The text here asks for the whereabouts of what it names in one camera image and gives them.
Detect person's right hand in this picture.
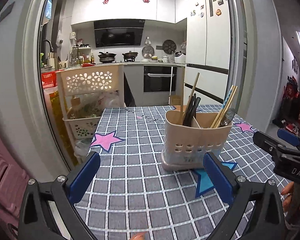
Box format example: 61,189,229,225
280,181,300,214

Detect black wok on stove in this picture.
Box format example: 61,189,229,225
98,51,116,63

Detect black utensil on table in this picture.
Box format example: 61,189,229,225
183,93,196,126

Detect long bamboo chopstick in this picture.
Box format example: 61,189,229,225
182,72,200,125

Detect red plastic basket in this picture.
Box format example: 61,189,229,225
41,70,62,89

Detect black spoon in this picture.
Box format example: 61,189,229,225
220,108,236,127

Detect pink plastic stool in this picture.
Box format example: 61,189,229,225
0,139,29,227

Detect black range hood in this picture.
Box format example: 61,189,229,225
94,19,145,48

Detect blue patterned chopstick in holder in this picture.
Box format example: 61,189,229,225
210,85,236,128

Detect person's left hand fingertip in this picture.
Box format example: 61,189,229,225
129,232,146,240

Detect black utensil handles in holder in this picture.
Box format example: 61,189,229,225
187,97,201,127

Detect grey checkered star tablecloth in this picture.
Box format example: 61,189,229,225
73,104,294,240

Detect black built-in oven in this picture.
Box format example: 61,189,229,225
143,66,177,93

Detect beige plastic utensil holder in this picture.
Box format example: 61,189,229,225
161,110,232,171

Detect beige flower-cutout storage rack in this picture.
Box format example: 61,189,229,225
56,63,125,163

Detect white refrigerator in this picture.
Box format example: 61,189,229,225
184,0,231,105

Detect bamboo chopstick in holder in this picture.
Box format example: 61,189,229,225
217,86,238,128

